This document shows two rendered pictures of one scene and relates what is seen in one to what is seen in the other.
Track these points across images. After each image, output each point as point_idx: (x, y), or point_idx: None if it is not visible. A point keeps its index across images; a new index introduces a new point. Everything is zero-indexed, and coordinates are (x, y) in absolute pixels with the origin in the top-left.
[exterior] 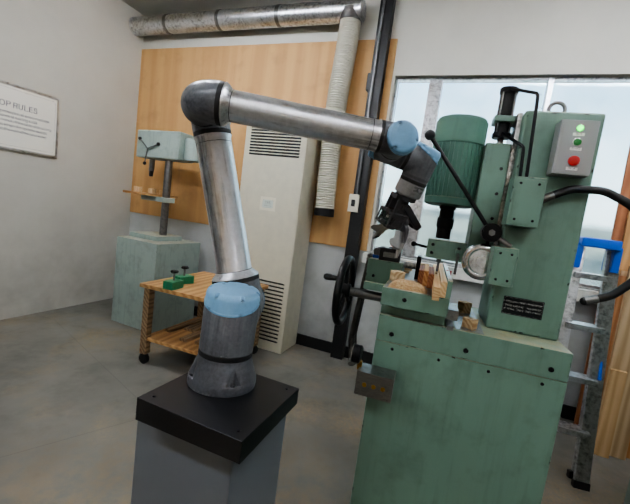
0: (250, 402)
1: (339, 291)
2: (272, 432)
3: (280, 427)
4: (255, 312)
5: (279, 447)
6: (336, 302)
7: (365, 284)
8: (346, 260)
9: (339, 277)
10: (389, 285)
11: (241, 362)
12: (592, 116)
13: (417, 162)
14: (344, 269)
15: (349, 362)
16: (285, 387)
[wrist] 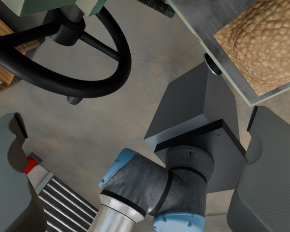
0: (225, 163)
1: (119, 84)
2: (216, 117)
3: (209, 105)
4: (200, 212)
5: (208, 94)
6: (128, 77)
7: (95, 11)
8: (41, 84)
9: (98, 96)
10: (253, 83)
11: (206, 180)
12: None
13: None
14: (78, 91)
15: (171, 17)
16: (216, 135)
